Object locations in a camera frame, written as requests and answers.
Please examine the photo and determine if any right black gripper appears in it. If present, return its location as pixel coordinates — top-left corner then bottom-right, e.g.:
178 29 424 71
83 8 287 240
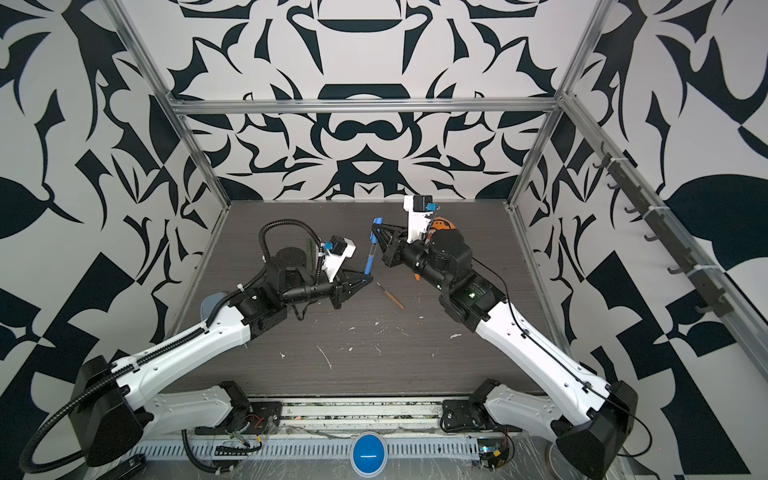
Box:
376 221 458 297

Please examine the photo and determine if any blue pen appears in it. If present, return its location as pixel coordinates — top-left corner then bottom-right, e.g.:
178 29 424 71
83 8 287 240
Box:
364 243 377 275

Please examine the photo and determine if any blue pen cap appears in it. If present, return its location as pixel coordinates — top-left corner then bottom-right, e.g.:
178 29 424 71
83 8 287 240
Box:
370 217 383 245

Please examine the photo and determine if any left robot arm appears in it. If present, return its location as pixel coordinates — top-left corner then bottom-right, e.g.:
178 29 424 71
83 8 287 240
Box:
18 246 373 474

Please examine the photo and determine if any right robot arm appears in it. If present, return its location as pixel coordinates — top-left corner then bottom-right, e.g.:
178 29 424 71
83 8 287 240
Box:
371 224 638 479

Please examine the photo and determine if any orange shark plush toy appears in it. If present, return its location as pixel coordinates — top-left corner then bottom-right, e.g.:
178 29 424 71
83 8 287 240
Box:
428 217 455 231

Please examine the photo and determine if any grey blue pencil case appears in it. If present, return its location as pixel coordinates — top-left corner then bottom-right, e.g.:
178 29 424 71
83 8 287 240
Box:
200 292 225 321

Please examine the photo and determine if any blue round button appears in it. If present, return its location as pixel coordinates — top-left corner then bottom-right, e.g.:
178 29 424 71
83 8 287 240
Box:
350 432 389 479

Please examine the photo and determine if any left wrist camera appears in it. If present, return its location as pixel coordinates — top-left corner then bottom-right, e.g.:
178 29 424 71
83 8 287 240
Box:
321 235 356 282

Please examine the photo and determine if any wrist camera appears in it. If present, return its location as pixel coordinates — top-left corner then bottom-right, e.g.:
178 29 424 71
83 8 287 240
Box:
403 195 436 243
321 235 356 282

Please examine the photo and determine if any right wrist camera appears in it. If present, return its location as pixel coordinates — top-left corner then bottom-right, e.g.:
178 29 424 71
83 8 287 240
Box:
403 195 436 243

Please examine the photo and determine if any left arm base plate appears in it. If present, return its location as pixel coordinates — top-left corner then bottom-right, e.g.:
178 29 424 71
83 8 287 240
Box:
194 401 283 435

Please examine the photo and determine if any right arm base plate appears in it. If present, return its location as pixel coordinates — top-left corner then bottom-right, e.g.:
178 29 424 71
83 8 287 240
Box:
439 399 522 433

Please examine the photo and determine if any white cable duct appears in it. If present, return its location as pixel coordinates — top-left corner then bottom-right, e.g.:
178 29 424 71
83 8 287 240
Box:
129 437 480 461

